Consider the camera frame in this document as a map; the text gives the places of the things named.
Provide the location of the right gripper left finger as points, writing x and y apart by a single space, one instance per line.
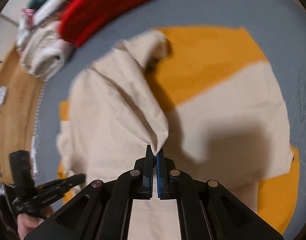
118 195

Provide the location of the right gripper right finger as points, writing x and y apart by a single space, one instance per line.
188 193

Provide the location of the beige and orange jacket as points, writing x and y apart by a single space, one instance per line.
206 96

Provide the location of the white folded clothes stack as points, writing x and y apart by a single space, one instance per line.
31 20

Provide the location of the person's left hand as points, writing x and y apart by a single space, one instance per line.
27 223

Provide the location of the white tissue pack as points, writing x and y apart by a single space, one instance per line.
3 94

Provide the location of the cream folded blanket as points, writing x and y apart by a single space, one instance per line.
45 53

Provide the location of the red folded blanket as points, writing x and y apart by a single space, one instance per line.
81 19

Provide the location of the wooden bed frame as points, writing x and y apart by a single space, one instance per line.
17 115

